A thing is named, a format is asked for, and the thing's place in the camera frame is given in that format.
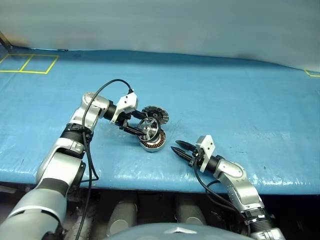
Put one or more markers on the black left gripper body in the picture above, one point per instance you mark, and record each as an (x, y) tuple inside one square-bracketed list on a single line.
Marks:
[(124, 120)]

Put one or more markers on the grey robot torso with chevron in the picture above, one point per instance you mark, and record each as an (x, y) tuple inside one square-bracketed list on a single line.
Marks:
[(175, 233)]

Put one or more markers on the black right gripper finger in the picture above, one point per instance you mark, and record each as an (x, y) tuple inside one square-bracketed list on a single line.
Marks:
[(181, 153), (185, 145)]

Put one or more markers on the grey rounded shape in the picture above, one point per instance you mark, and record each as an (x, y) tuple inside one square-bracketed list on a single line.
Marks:
[(190, 212), (122, 215)]

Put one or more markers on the metal frame post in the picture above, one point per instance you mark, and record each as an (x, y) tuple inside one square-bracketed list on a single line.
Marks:
[(5, 40)]

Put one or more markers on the black finned motor stator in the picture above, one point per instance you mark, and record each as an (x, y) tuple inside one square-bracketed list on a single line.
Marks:
[(160, 115)]

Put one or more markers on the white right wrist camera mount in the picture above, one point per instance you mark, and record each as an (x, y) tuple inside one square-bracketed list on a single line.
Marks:
[(207, 150)]

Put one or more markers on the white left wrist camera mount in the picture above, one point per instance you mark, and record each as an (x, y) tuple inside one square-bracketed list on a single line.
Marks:
[(127, 102)]

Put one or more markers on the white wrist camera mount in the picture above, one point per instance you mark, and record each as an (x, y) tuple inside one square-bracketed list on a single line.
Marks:
[(127, 102), (207, 150)]

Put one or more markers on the motor housing with copper windings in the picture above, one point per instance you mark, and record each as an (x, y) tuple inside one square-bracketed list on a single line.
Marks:
[(156, 145)]

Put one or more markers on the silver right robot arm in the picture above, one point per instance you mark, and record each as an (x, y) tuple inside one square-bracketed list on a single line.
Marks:
[(235, 175)]

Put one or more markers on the blue plastic table cover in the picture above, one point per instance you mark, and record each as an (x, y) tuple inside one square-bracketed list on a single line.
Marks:
[(225, 100)]

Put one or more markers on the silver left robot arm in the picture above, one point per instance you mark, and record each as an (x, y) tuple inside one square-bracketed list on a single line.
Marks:
[(57, 162)]

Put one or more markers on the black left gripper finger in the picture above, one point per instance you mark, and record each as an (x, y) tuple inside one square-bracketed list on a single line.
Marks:
[(132, 130), (138, 114)]

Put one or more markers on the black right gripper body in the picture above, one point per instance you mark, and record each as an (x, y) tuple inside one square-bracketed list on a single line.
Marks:
[(196, 158)]

